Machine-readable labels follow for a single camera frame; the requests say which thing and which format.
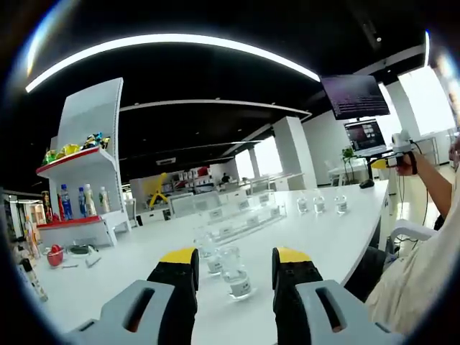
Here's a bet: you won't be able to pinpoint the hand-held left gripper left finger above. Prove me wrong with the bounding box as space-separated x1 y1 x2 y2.
63 247 201 345

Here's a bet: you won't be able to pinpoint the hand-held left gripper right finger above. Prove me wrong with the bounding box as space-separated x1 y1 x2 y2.
271 247 404 345

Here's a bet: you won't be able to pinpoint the clear glass cup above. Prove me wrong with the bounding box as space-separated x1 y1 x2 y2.
193 229 217 259
219 245 253 301

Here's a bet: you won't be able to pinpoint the clear acrylic reagent rack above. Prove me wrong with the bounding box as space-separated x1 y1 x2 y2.
193 189 288 242

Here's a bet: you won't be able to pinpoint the white bottle dark cap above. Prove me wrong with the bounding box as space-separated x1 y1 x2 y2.
19 257 50 303

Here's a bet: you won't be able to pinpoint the green label drink bottle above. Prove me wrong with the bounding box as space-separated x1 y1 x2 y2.
98 185 111 214

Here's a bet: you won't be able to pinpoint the beige drink bottle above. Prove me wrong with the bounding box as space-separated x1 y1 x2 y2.
83 183 98 217

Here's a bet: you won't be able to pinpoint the blue drink bottle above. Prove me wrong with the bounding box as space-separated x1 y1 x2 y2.
78 186 88 219
60 183 74 221

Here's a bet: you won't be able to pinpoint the white orange bottle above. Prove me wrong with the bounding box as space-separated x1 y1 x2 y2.
23 215 41 260

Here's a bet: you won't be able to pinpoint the person's right hand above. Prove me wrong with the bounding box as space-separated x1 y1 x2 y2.
396 152 420 177

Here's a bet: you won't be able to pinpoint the open laptop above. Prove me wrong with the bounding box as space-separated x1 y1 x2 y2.
344 119 392 158

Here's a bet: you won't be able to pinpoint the green potted plant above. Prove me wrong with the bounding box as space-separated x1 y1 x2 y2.
340 146 357 185

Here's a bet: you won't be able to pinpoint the black monitor screen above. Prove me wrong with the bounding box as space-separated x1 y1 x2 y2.
320 74 392 121

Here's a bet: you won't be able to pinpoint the white office chair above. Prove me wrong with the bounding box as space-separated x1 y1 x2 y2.
385 218 438 254

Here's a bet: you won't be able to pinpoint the red round container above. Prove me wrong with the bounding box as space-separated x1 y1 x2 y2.
46 244 65 267

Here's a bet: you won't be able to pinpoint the person in beige shirt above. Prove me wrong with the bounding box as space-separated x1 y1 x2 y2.
364 136 460 337

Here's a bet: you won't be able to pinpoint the yellow figure sculpture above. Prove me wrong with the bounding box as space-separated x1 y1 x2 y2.
144 172 170 210

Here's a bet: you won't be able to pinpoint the red snack can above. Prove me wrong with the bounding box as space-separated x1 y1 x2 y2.
40 190 54 224

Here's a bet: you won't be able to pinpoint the white display shelf red trim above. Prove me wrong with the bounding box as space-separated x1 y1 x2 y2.
35 77 132 249

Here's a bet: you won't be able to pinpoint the dark colourful snack packets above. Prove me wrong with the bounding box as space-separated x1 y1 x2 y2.
80 132 111 151

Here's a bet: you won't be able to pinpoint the green yellow snack packets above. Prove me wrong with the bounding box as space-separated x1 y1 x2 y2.
42 142 83 167

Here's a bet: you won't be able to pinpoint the long white ceiling light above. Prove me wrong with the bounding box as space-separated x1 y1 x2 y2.
24 33 321 93

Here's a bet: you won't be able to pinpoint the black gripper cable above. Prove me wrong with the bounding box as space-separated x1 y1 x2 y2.
397 139 432 228

